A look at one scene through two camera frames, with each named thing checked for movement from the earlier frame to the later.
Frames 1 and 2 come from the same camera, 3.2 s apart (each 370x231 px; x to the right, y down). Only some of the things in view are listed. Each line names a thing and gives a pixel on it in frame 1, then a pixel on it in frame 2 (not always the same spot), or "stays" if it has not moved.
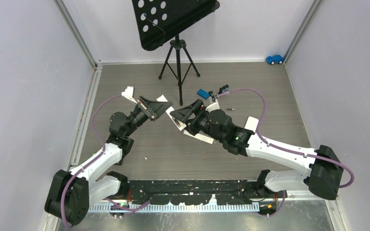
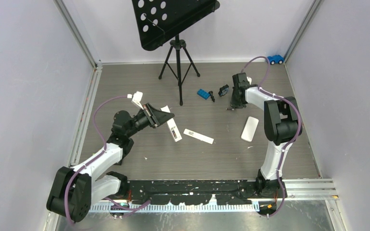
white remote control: (180, 124) -> (172, 125)
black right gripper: (198, 108) -> (233, 104)
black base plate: (226, 191) stays
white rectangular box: (200, 137) stays
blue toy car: (275, 58) stays
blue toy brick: (203, 94) stays
